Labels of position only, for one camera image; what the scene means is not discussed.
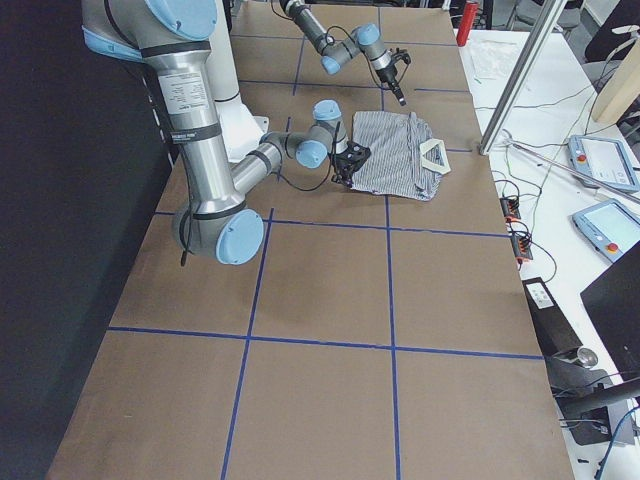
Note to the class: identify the silver reacher grabber tool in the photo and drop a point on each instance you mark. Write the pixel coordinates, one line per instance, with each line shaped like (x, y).
(530, 149)

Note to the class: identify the red cardboard tube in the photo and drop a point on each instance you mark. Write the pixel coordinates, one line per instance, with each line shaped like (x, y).
(466, 22)

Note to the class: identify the wooden board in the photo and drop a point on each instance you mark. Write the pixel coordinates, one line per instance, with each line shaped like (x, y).
(623, 88)

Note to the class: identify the clear plastic sheet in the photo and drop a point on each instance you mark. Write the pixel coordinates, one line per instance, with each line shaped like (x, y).
(493, 59)

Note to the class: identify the teach pendant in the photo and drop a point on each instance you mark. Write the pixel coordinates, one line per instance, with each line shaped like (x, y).
(610, 227)
(604, 160)

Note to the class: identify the aluminium frame post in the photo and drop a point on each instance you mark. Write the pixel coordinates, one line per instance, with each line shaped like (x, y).
(542, 28)

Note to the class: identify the black monitor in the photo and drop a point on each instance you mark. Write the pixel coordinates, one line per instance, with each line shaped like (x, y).
(612, 303)

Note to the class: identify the black power strip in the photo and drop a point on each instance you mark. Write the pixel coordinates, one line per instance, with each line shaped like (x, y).
(519, 232)

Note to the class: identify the monitor stand base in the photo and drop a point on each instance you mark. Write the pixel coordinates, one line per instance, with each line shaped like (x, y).
(592, 406)

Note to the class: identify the black box with label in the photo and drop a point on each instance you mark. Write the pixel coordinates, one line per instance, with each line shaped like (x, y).
(553, 331)

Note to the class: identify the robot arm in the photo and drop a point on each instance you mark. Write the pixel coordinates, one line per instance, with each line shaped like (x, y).
(363, 40)
(186, 43)

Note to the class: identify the near teach pendant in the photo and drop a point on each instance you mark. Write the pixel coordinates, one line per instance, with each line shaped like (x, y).
(610, 227)

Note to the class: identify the far teach pendant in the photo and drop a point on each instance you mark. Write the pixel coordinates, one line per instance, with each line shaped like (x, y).
(604, 160)

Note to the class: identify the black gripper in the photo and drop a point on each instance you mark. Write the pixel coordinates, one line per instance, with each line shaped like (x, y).
(341, 163)
(388, 77)

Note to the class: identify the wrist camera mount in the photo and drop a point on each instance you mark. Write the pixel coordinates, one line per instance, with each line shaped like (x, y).
(400, 55)
(363, 153)

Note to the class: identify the blue white striped polo shirt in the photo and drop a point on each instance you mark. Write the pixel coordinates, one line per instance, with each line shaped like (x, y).
(406, 160)

